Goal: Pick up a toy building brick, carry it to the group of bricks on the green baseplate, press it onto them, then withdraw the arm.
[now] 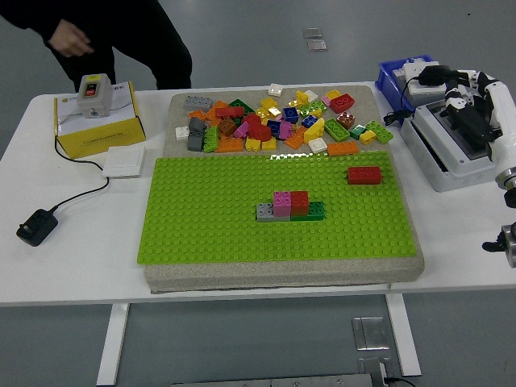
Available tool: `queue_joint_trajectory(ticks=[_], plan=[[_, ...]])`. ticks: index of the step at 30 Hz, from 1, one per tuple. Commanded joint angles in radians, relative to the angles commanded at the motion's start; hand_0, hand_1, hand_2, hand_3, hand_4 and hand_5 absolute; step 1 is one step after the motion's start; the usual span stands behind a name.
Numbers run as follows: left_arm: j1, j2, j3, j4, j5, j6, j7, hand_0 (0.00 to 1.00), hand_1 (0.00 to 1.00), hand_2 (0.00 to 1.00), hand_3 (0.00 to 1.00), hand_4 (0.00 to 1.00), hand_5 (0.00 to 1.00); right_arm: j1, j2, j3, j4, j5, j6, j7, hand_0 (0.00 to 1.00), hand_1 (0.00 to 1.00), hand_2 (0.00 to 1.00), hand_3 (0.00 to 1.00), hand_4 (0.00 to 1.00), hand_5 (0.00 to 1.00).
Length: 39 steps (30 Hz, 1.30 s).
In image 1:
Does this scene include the black power adapter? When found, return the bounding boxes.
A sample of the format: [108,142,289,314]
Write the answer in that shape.
[15,208,60,248]

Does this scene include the dark green brick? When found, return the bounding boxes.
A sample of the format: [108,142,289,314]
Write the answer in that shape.
[228,98,256,116]
[289,200,326,223]

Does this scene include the white wall switch panel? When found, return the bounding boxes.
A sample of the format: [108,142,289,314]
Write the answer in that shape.
[102,145,146,178]

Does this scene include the orange two by four brick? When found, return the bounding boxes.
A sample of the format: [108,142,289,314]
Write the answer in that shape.
[214,138,246,154]
[327,141,360,157]

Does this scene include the red two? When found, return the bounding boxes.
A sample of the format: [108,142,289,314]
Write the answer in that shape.
[214,106,246,119]
[347,165,383,185]
[289,190,310,217]

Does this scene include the person's right hand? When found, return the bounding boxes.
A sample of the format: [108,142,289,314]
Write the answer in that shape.
[48,18,94,58]

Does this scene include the black power cord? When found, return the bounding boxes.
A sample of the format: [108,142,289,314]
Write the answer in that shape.
[48,135,110,214]

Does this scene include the blue plastic bin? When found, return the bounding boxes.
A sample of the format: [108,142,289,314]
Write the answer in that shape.
[374,55,444,114]

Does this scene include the grey-brown foam mat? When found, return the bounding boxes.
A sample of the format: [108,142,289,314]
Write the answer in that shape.
[144,84,427,294]

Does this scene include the metal floor plate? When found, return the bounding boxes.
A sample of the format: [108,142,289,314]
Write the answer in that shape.
[357,356,404,381]
[352,316,391,352]

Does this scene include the large red brick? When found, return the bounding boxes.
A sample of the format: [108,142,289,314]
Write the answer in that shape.
[241,113,273,143]

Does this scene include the white table leg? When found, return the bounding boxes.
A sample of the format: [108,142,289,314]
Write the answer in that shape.
[95,302,131,387]
[385,296,422,377]

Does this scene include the yellow curved slope brick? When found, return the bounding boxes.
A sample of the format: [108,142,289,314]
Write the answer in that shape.
[302,118,327,146]

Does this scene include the lime green two by four brick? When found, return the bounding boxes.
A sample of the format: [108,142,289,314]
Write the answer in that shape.
[323,119,351,143]
[364,120,394,145]

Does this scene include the grey push-button switch box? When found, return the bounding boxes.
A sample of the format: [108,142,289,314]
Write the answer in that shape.
[76,73,114,119]

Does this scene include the yellow cardboard box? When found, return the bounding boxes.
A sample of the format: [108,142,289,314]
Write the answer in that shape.
[53,80,147,159]

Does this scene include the pink two by two brick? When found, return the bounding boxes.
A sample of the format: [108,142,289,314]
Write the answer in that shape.
[273,190,293,218]

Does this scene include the black plug adapter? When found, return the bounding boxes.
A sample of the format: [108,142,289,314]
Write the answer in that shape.
[418,64,456,88]

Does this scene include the grey electrical enclosure box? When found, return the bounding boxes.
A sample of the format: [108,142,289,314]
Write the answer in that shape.
[400,98,513,194]

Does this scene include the grey two by four brick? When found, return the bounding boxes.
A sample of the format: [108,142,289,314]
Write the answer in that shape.
[184,95,214,113]

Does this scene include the black adapter cable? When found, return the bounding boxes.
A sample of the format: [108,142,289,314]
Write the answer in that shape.
[382,76,422,128]

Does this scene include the red brick ring studs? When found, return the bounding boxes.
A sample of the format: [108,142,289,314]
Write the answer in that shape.
[329,93,356,114]

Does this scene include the green studded baseplate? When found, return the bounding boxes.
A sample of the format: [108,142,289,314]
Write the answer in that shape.
[136,152,418,266]

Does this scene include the brown brick white studs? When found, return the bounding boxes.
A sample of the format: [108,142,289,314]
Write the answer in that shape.
[336,111,358,130]

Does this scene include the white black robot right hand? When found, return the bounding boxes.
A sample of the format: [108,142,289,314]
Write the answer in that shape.
[439,69,516,174]

